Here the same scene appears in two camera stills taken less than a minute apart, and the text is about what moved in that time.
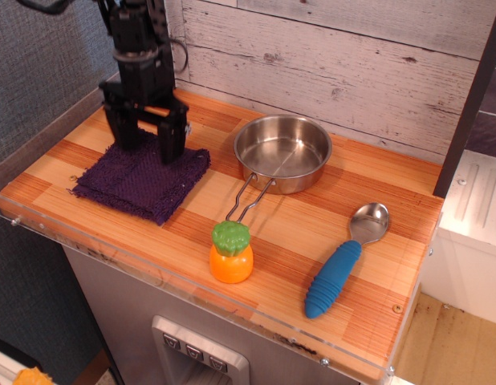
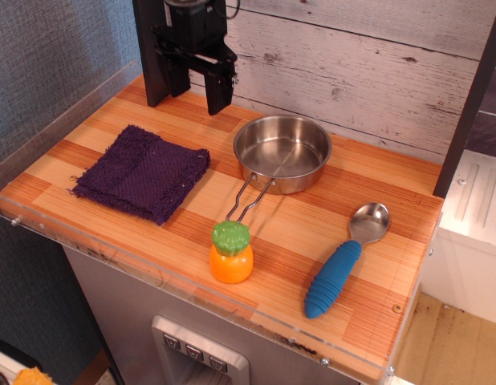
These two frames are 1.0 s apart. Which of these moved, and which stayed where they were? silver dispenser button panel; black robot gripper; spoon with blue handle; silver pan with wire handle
Moved: black robot gripper
Stayed: silver dispenser button panel; spoon with blue handle; silver pan with wire handle
